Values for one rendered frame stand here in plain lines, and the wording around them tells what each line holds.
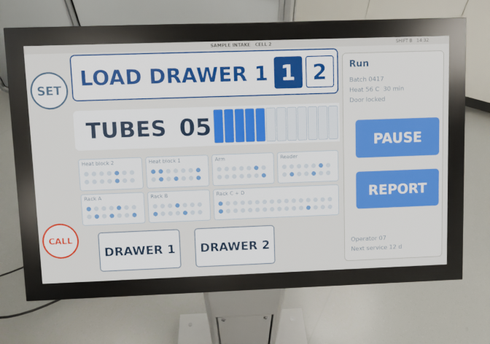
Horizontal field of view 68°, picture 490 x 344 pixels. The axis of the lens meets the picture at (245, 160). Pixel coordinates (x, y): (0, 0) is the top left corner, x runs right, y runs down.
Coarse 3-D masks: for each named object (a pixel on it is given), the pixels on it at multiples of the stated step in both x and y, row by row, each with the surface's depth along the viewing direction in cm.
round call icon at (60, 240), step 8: (40, 224) 41; (48, 224) 41; (56, 224) 41; (64, 224) 41; (72, 224) 41; (40, 232) 41; (48, 232) 41; (56, 232) 41; (64, 232) 41; (72, 232) 42; (48, 240) 41; (56, 240) 42; (64, 240) 42; (72, 240) 42; (48, 248) 42; (56, 248) 42; (64, 248) 42; (72, 248) 42; (80, 248) 42; (48, 256) 42; (56, 256) 42; (64, 256) 42; (72, 256) 42; (80, 256) 42
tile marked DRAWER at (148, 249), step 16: (112, 240) 42; (128, 240) 42; (144, 240) 42; (160, 240) 42; (176, 240) 42; (112, 256) 42; (128, 256) 42; (144, 256) 42; (160, 256) 42; (176, 256) 42
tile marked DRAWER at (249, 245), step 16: (272, 224) 42; (208, 240) 42; (224, 240) 42; (240, 240) 42; (256, 240) 42; (272, 240) 43; (208, 256) 42; (224, 256) 42; (240, 256) 42; (256, 256) 43; (272, 256) 43
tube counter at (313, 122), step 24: (192, 120) 41; (216, 120) 41; (240, 120) 41; (264, 120) 41; (288, 120) 42; (312, 120) 42; (336, 120) 42; (192, 144) 41; (216, 144) 41; (240, 144) 42
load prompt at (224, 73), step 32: (96, 64) 40; (128, 64) 40; (160, 64) 40; (192, 64) 41; (224, 64) 41; (256, 64) 41; (288, 64) 41; (320, 64) 41; (96, 96) 40; (128, 96) 41; (160, 96) 41; (192, 96) 41; (224, 96) 41; (256, 96) 41
